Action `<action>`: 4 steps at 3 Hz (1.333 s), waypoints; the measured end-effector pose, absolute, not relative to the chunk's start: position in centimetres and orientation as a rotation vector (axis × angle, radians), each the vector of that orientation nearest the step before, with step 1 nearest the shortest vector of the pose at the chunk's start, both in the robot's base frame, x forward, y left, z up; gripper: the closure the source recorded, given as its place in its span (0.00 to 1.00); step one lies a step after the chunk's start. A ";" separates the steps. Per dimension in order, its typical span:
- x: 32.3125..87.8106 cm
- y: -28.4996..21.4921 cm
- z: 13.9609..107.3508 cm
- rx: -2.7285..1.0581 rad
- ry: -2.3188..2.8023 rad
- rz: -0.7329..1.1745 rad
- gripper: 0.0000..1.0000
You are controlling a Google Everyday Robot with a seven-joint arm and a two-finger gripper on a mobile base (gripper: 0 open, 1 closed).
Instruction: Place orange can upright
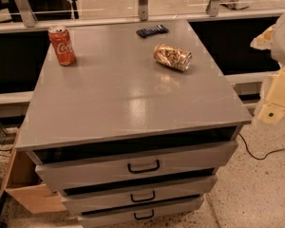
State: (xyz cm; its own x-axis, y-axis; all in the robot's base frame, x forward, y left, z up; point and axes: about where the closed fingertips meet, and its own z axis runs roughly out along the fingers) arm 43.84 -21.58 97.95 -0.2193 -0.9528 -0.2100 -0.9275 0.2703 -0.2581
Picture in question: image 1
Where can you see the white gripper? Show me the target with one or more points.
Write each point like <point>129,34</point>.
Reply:
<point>273,110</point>

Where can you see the red cola can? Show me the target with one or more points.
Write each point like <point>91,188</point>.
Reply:
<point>61,42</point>

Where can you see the grey drawer cabinet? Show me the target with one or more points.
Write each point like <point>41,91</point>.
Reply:
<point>117,99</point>

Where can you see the middle grey drawer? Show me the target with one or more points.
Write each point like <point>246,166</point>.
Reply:
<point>138,194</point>

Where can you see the grey drawer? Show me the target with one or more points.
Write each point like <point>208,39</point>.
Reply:
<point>141,212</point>
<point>74,174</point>
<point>138,194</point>

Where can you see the bottom grey drawer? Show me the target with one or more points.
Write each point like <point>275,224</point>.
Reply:
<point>141,212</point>

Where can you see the top grey drawer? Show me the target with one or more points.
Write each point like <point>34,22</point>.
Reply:
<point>74,174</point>

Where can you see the brown cardboard box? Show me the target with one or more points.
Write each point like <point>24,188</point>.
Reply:
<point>24,185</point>

